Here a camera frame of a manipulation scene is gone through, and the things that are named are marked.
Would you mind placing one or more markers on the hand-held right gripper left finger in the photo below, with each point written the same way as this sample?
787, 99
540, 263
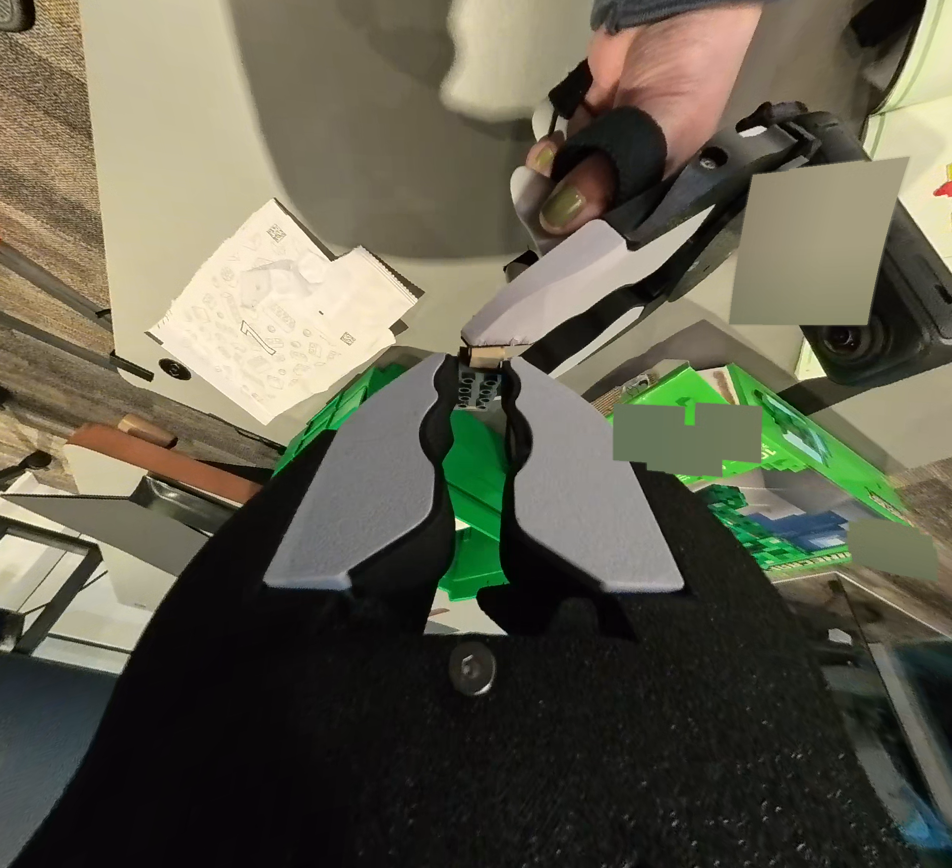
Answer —
357, 496

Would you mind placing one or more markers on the green cardboard toy box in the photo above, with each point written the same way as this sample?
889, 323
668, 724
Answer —
744, 511

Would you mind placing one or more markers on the white paper bag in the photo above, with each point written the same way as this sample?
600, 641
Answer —
282, 310

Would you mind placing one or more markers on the open instruction booklet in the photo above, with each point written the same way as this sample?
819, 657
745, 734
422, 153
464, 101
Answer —
930, 102

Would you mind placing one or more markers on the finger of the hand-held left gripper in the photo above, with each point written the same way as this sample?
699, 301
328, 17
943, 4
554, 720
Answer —
602, 340
550, 288

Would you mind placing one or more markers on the person's left hand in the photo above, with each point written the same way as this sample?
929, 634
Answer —
669, 64

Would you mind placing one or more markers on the yellow brick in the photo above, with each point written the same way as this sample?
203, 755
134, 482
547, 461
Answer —
487, 354

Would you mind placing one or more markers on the yellow and grey brick assembly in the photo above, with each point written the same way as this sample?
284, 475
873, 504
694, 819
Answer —
478, 388

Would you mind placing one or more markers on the green plastic crate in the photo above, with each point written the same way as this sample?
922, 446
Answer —
468, 474

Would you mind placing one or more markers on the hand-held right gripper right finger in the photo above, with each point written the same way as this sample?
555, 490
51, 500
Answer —
587, 496

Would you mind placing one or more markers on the table with wooden edge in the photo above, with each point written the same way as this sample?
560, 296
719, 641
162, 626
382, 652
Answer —
186, 470

